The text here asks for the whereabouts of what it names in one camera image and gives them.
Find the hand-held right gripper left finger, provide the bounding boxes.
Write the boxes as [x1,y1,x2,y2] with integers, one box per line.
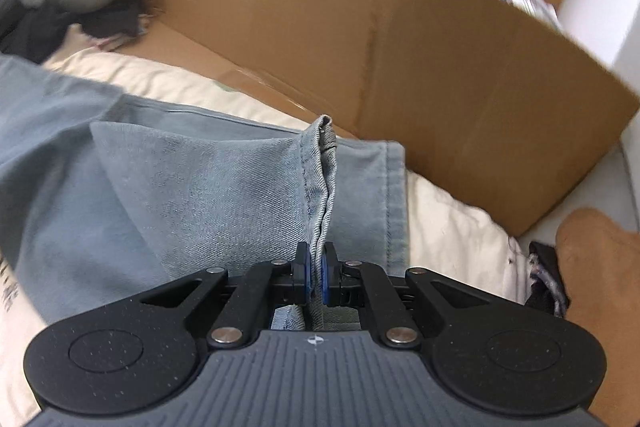
[140,241,312,350]

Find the black garment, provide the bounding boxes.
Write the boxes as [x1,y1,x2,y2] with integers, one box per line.
[0,0,151,62]

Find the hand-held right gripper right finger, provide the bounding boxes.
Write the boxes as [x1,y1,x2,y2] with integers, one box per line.
[320,241,493,350]

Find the cream bear printed blanket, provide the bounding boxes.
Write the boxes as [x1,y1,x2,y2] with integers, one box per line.
[0,49,531,427]

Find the long low cardboard sheet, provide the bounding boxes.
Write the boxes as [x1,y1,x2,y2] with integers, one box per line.
[122,0,640,238]

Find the brown folded towel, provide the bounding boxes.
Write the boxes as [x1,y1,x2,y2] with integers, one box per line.
[555,207,640,427]

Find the light blue denim pants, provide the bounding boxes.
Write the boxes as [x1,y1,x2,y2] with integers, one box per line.
[0,54,412,343]

